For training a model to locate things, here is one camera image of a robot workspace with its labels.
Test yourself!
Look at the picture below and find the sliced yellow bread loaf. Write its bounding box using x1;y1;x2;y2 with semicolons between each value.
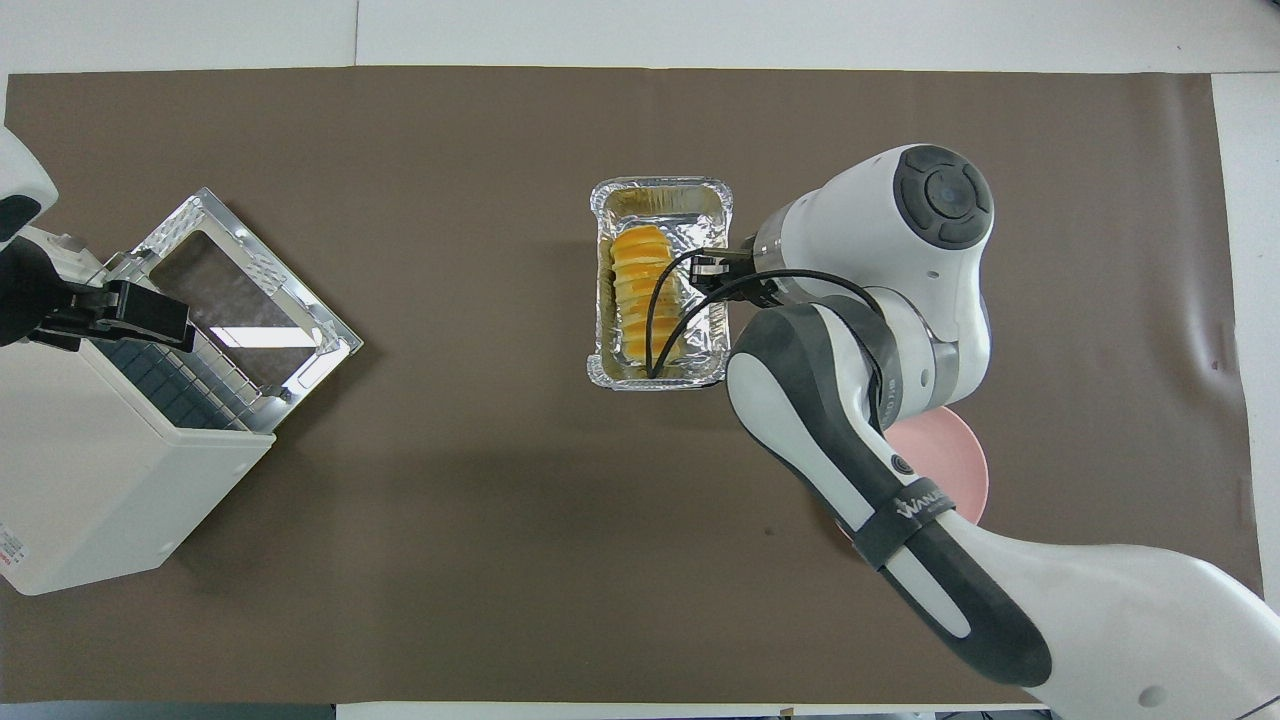
608;225;691;363

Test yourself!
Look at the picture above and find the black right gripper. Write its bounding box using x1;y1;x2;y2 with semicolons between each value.
690;240;791;309

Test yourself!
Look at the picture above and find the glass oven door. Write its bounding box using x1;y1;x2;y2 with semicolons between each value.
130;187;364;433

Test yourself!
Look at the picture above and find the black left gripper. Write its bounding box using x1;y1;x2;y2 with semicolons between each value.
0;238;196;353

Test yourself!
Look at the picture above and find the aluminium foil tray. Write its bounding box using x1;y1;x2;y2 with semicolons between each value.
586;177;734;391

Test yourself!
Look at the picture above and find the metal oven rack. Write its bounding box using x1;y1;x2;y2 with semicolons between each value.
95;270;263;431

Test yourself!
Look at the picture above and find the cream toaster oven body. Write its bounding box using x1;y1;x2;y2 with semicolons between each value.
0;225;278;597

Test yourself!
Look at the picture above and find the pink round plate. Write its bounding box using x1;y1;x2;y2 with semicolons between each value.
835;405;991;546

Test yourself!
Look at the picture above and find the brown table mat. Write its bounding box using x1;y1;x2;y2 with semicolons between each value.
0;66;1266;706

